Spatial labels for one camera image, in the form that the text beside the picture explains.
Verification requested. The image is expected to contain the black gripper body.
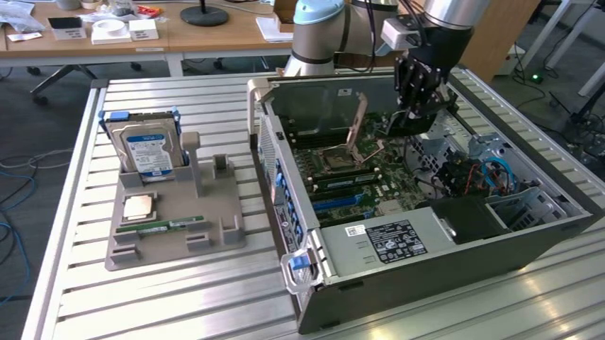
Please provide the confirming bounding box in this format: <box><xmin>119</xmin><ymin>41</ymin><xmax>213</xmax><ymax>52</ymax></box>
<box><xmin>405</xmin><ymin>26</ymin><xmax>474</xmax><ymax>77</ymax></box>

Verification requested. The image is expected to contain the black graphics card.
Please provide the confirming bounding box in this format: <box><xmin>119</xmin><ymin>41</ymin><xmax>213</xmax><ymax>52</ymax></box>
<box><xmin>343</xmin><ymin>91</ymin><xmax>436</xmax><ymax>164</ymax></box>

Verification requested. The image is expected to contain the wooden cabinet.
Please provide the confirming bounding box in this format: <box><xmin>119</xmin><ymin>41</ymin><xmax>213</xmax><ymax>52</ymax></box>
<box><xmin>397</xmin><ymin>0</ymin><xmax>542</xmax><ymax>83</ymax></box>

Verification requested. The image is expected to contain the white floor device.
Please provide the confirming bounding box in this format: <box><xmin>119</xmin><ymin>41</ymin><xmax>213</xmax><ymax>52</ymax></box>
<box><xmin>504</xmin><ymin>44</ymin><xmax>529</xmax><ymax>77</ymax></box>

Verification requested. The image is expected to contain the perforated metal drive cage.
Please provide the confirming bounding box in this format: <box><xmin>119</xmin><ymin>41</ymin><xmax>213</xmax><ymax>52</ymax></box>
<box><xmin>406</xmin><ymin>83</ymin><xmax>477</xmax><ymax>178</ymax></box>

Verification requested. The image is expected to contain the copper socket cover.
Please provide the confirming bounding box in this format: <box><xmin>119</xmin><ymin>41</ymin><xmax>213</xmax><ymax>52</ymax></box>
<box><xmin>361</xmin><ymin>140</ymin><xmax>386</xmax><ymax>164</ymax></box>

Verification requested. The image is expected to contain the green motherboard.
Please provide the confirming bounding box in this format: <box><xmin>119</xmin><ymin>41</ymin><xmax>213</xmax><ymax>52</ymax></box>
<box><xmin>278</xmin><ymin>116</ymin><xmax>434</xmax><ymax>230</ymax></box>

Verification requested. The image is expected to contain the CPU socket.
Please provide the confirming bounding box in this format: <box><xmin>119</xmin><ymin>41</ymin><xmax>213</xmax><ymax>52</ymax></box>
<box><xmin>317</xmin><ymin>145</ymin><xmax>367</xmax><ymax>176</ymax></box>

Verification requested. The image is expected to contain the brown cardboard box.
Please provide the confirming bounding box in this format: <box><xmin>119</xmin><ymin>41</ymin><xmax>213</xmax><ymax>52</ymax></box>
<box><xmin>274</xmin><ymin>0</ymin><xmax>297</xmax><ymax>25</ymax></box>

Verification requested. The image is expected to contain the white paper stack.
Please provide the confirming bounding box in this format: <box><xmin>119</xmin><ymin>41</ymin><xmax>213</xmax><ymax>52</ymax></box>
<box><xmin>254</xmin><ymin>16</ymin><xmax>295</xmax><ymax>43</ymax></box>

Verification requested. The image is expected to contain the PCIe expansion slot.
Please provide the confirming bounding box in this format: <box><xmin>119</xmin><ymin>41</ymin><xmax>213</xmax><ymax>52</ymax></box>
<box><xmin>313</xmin><ymin>195</ymin><xmax>366</xmax><ymax>213</ymax></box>

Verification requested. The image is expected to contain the grey metal disk bay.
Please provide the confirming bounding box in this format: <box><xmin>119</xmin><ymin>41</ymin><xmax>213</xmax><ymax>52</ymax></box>
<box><xmin>485</xmin><ymin>186</ymin><xmax>568</xmax><ymax>231</ymax></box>

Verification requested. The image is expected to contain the grey power supply unit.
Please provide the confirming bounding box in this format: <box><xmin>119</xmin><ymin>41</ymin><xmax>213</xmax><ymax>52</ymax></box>
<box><xmin>319</xmin><ymin>207</ymin><xmax>458</xmax><ymax>279</ymax></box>

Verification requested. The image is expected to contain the black lamp base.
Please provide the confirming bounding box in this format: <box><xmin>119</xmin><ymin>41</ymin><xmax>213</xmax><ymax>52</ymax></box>
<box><xmin>179</xmin><ymin>0</ymin><xmax>231</xmax><ymax>26</ymax></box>

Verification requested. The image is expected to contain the open grey PC case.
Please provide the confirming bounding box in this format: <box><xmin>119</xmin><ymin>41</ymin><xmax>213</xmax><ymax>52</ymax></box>
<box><xmin>246</xmin><ymin>64</ymin><xmax>605</xmax><ymax>336</ymax></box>

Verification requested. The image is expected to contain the hard disk blue caddy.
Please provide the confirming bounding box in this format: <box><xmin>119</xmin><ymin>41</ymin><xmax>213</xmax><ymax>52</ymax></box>
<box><xmin>98</xmin><ymin>108</ymin><xmax>186</xmax><ymax>183</ymax></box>

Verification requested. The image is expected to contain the white labelled box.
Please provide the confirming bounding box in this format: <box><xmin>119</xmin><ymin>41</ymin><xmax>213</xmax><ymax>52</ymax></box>
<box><xmin>128</xmin><ymin>18</ymin><xmax>160</xmax><ymax>42</ymax></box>

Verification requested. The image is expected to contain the flat white box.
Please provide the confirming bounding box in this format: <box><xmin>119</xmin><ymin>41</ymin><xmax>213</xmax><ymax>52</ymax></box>
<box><xmin>90</xmin><ymin>30</ymin><xmax>134</xmax><ymax>46</ymax></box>

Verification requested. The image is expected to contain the dark pouch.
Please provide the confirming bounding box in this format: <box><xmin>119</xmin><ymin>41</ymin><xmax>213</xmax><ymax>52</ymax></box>
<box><xmin>111</xmin><ymin>0</ymin><xmax>136</xmax><ymax>17</ymax></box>

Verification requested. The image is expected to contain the white tape roll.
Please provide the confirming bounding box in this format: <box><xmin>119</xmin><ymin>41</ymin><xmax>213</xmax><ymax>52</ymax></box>
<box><xmin>92</xmin><ymin>19</ymin><xmax>124</xmax><ymax>35</ymax></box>

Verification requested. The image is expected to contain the copper CPU chip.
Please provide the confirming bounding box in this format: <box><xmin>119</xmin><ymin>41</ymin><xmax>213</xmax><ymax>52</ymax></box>
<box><xmin>122</xmin><ymin>193</ymin><xmax>155</xmax><ymax>222</ymax></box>

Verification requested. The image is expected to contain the grey parts rack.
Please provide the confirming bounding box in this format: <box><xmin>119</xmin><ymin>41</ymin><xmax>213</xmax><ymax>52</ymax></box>
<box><xmin>103</xmin><ymin>131</ymin><xmax>247</xmax><ymax>273</ymax></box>

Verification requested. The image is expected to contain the white box black lid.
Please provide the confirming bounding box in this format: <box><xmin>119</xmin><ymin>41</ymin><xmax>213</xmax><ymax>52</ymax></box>
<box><xmin>47</xmin><ymin>16</ymin><xmax>88</xmax><ymax>40</ymax></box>

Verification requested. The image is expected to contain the black office chair base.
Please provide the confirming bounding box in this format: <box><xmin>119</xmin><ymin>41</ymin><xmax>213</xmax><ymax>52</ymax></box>
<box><xmin>26</xmin><ymin>63</ymin><xmax>143</xmax><ymax>106</ymax></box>

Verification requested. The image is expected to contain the clear plastic bag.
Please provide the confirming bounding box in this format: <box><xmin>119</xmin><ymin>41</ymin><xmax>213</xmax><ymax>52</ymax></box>
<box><xmin>0</xmin><ymin>0</ymin><xmax>48</xmax><ymax>33</ymax></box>

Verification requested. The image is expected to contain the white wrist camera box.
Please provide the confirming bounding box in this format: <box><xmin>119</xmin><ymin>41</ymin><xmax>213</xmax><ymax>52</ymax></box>
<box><xmin>381</xmin><ymin>17</ymin><xmax>422</xmax><ymax>49</ymax></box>

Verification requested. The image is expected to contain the black wire bundle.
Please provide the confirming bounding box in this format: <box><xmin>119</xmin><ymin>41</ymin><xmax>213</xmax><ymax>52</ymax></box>
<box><xmin>412</xmin><ymin>165</ymin><xmax>450</xmax><ymax>199</ymax></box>

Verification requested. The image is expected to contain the blue wire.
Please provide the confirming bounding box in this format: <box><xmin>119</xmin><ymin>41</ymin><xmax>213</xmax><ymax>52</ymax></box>
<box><xmin>481</xmin><ymin>157</ymin><xmax>521</xmax><ymax>196</ymax></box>

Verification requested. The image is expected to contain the black stand with cables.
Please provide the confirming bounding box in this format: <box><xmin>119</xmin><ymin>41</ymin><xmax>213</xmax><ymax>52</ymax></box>
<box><xmin>548</xmin><ymin>90</ymin><xmax>605</xmax><ymax>160</ymax></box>

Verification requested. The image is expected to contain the wooden desk white frame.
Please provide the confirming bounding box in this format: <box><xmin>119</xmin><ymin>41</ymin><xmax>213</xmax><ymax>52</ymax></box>
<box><xmin>0</xmin><ymin>0</ymin><xmax>408</xmax><ymax>77</ymax></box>

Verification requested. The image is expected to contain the white floor cable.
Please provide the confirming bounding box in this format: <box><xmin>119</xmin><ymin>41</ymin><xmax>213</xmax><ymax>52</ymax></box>
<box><xmin>0</xmin><ymin>148</ymin><xmax>72</xmax><ymax>171</ymax></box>

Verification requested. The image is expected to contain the blue floor cable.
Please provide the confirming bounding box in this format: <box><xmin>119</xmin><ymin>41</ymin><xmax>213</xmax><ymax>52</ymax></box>
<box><xmin>0</xmin><ymin>169</ymin><xmax>38</xmax><ymax>305</ymax></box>

